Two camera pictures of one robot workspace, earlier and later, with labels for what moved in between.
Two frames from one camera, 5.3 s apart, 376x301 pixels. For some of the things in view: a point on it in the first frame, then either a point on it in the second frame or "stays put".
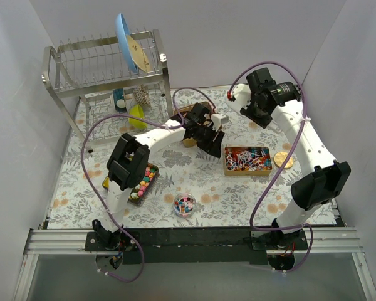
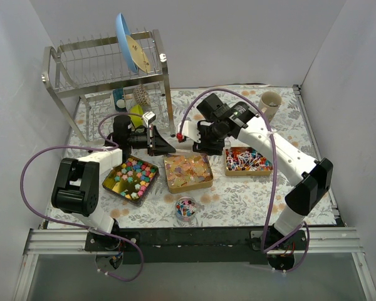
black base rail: (195, 246) stays put
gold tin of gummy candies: (190, 142) → (187, 171)
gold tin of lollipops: (247, 161) stays put
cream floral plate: (138, 55) stays put
